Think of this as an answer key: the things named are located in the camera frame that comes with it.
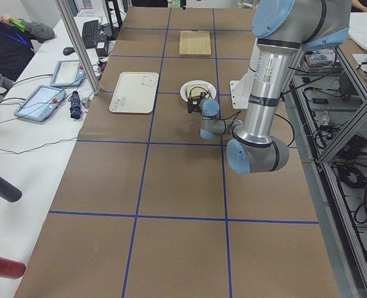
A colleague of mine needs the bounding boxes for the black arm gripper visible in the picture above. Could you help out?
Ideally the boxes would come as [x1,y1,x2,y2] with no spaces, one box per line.
[187,94,202,114]

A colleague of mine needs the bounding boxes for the bread slice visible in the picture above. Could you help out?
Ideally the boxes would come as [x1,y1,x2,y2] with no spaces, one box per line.
[186,84,209,99]

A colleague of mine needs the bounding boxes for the white round plate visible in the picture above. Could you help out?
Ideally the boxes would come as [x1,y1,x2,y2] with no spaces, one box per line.
[179,80,217,102]

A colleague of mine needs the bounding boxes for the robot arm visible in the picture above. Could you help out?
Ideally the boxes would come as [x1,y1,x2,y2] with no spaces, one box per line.
[187,1,351,174]

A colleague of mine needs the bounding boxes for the cream bear serving tray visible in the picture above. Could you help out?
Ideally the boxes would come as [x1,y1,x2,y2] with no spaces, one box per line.
[109,71,159,114]

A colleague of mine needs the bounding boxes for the bamboo cutting board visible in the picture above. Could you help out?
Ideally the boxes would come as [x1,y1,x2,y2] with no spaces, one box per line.
[179,30,212,56]

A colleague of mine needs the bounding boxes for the black box on table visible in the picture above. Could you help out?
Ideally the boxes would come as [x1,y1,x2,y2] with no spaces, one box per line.
[95,41,109,57]

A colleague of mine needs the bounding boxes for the folded dark blue umbrella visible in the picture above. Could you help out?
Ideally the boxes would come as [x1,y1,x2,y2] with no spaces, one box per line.
[70,91,81,120]

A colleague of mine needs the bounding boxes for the black keyboard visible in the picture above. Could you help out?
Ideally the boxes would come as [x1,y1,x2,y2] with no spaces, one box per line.
[81,20,99,48]

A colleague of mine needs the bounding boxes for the far teach pendant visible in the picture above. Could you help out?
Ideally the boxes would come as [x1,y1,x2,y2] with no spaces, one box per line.
[50,60,86,88]

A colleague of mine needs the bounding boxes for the teach pendant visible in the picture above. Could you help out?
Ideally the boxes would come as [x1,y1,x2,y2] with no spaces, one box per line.
[14,85,66,122]
[50,60,86,88]

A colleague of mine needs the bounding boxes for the black computer mouse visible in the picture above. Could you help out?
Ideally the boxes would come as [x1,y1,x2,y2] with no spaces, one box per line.
[63,47,75,56]

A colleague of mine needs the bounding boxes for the near teach pendant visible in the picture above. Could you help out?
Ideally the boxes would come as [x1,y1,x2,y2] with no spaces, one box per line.
[14,85,66,122]

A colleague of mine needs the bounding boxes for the seated person dark sweater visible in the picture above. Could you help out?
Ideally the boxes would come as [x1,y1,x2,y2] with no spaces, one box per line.
[0,14,55,90]

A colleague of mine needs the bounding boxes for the black water bottle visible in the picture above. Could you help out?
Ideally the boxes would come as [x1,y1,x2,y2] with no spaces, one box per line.
[0,176,22,202]

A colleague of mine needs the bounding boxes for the red bottle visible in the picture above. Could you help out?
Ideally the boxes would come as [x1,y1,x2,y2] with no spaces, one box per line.
[0,257,26,279]

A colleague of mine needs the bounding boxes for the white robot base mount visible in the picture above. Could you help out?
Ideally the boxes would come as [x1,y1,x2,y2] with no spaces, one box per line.
[229,66,255,109]

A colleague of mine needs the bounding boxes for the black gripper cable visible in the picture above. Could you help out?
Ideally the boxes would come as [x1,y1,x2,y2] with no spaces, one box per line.
[215,110,296,148]

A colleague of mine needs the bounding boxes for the aluminium frame rack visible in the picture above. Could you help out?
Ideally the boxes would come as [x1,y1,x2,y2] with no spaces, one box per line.
[286,40,367,297]

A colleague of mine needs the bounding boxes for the aluminium camera post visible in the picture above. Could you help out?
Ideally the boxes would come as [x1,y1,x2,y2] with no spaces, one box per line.
[55,0,101,95]

